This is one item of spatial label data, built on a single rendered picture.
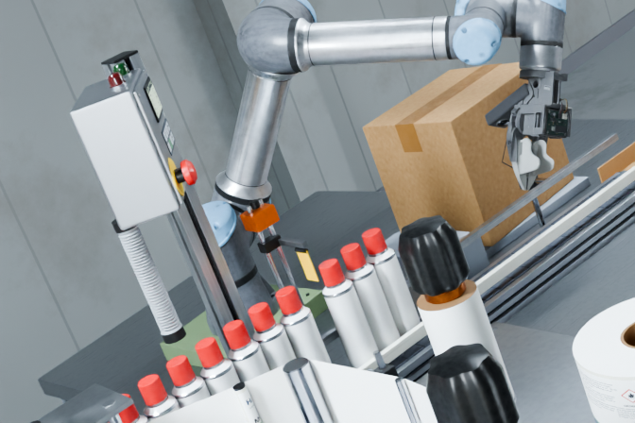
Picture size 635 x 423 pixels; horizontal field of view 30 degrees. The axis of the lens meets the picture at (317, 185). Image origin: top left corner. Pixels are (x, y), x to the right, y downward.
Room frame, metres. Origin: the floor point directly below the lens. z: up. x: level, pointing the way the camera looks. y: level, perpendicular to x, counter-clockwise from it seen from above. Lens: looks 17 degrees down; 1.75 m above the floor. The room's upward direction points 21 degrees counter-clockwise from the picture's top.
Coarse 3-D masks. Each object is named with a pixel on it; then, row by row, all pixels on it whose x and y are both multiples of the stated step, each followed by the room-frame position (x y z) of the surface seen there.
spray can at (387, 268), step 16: (368, 240) 1.81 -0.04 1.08; (384, 240) 1.82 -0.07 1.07; (368, 256) 1.82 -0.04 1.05; (384, 256) 1.80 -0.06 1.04; (384, 272) 1.80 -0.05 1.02; (400, 272) 1.81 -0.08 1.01; (384, 288) 1.80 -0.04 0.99; (400, 288) 1.80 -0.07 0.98; (400, 304) 1.80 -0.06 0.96; (400, 320) 1.80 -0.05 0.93; (416, 320) 1.80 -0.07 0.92; (400, 336) 1.80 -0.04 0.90
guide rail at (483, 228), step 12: (600, 144) 2.16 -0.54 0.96; (588, 156) 2.13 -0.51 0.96; (564, 168) 2.10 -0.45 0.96; (576, 168) 2.11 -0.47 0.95; (552, 180) 2.08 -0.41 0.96; (528, 192) 2.05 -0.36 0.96; (540, 192) 2.06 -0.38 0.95; (516, 204) 2.02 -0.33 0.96; (492, 216) 2.00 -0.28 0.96; (504, 216) 2.00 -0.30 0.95; (480, 228) 1.97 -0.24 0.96; (468, 240) 1.95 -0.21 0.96; (324, 336) 1.77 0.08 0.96; (336, 336) 1.78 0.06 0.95
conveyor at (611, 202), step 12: (612, 180) 2.16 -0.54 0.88; (624, 192) 2.09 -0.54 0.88; (612, 204) 2.05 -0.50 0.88; (564, 216) 2.08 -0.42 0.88; (588, 216) 2.04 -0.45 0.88; (576, 228) 2.00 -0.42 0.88; (528, 240) 2.04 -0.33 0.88; (564, 240) 1.98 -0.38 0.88; (540, 252) 1.96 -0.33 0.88; (552, 252) 1.95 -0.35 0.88; (528, 264) 1.93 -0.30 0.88; (480, 276) 1.96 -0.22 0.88; (516, 276) 1.91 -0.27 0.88; (492, 288) 1.89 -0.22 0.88; (504, 288) 1.88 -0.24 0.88; (408, 348) 1.79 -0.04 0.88; (420, 348) 1.77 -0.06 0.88; (408, 360) 1.76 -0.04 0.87
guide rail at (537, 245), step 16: (624, 176) 2.08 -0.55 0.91; (608, 192) 2.04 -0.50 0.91; (576, 208) 2.01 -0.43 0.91; (592, 208) 2.02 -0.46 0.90; (560, 224) 1.97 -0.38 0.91; (544, 240) 1.95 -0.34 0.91; (512, 256) 1.91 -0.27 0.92; (528, 256) 1.92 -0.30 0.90; (496, 272) 1.88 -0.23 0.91; (480, 288) 1.86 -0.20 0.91; (416, 336) 1.77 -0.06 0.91; (384, 352) 1.74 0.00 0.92; (400, 352) 1.75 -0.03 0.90
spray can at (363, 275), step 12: (348, 252) 1.77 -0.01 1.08; (360, 252) 1.78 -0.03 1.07; (348, 264) 1.78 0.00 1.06; (360, 264) 1.77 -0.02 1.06; (348, 276) 1.78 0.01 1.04; (360, 276) 1.77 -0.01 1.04; (372, 276) 1.77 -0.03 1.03; (360, 288) 1.77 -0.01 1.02; (372, 288) 1.77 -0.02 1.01; (360, 300) 1.77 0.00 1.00; (372, 300) 1.77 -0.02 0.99; (384, 300) 1.78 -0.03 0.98; (372, 312) 1.76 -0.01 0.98; (384, 312) 1.77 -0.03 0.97; (372, 324) 1.77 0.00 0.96; (384, 324) 1.77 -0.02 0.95; (384, 336) 1.76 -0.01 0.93; (396, 336) 1.77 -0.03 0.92; (384, 348) 1.77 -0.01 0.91; (396, 360) 1.77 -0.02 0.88
